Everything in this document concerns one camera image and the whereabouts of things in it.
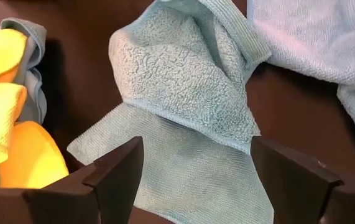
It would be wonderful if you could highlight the blue microfiber towel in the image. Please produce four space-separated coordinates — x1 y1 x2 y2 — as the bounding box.
67 0 274 224
247 0 355 155
0 17 48 125

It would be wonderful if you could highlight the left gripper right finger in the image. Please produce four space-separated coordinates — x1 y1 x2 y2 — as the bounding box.
251 136 355 224

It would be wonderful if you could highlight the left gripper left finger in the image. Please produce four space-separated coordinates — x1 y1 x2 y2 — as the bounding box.
0 136 145 224

